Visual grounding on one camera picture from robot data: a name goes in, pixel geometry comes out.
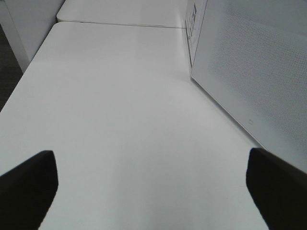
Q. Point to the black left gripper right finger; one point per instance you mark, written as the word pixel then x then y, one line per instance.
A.
pixel 278 189

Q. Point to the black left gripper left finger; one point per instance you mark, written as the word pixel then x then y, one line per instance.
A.
pixel 27 192

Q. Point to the white microwave door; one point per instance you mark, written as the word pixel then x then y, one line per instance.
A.
pixel 252 59

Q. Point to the white microwave oven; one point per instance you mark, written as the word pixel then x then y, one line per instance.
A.
pixel 193 23

